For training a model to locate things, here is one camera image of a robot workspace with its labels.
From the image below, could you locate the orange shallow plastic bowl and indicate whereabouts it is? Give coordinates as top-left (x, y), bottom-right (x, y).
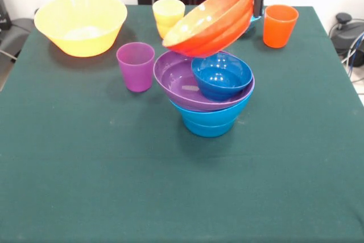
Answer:
top-left (162, 0), bottom-right (255, 59)

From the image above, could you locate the small dark blue bowl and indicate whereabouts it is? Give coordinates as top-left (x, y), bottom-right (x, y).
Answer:
top-left (191, 54), bottom-right (254, 102)

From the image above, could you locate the large purple plastic bowl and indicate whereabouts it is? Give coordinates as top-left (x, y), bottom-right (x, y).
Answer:
top-left (153, 50), bottom-right (256, 113)

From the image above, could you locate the medium light blue bowl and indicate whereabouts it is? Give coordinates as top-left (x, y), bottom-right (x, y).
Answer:
top-left (169, 92), bottom-right (254, 127)

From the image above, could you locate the small cyan plastic bowl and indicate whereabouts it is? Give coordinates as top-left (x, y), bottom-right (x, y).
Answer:
top-left (241, 6), bottom-right (265, 35)

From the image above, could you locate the orange-red plastic cup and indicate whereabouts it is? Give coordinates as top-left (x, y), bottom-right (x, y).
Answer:
top-left (262, 4), bottom-right (299, 48)

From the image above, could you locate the yellow plastic cup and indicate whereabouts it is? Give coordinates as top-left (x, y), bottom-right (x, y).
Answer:
top-left (152, 0), bottom-right (186, 29)
top-left (156, 22), bottom-right (175, 39)

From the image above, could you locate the purple plastic cup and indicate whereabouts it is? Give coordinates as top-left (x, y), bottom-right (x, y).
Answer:
top-left (116, 42), bottom-right (156, 93)

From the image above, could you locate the small light blue bowl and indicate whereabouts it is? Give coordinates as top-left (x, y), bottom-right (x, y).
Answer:
top-left (184, 120), bottom-right (237, 138)

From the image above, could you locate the large yellow plastic bowl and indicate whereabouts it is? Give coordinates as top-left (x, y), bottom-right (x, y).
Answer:
top-left (34, 0), bottom-right (128, 57)

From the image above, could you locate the dark green tablecloth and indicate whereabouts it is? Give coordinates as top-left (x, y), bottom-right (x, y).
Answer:
top-left (0, 4), bottom-right (364, 243)

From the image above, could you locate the blue cable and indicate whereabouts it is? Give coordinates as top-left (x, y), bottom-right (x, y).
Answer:
top-left (348, 32), bottom-right (364, 69)

